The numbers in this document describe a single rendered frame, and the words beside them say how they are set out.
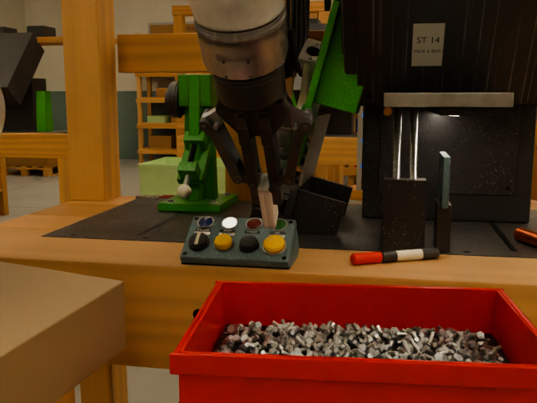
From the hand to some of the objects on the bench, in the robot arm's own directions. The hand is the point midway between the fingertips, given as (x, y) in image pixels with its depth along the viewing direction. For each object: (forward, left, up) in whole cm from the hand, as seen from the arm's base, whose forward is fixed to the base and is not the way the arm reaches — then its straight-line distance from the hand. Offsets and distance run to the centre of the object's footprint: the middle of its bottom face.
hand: (268, 201), depth 80 cm
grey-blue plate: (+18, -25, -8) cm, 32 cm away
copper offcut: (+19, -40, -8) cm, 45 cm away
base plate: (+35, -18, -12) cm, 41 cm away
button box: (+7, +4, -14) cm, 16 cm away
